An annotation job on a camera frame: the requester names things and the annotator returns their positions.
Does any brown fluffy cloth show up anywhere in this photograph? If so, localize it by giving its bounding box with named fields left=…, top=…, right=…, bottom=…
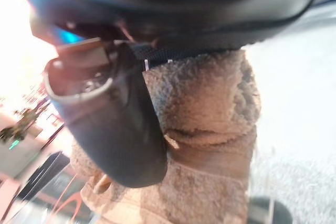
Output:
left=70, top=49, right=263, bottom=224

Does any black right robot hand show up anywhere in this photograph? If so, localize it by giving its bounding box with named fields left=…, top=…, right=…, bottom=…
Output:
left=14, top=0, right=324, bottom=189

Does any black box with orange lines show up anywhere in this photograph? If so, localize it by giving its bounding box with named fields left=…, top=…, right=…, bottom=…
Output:
left=15, top=151, right=87, bottom=209

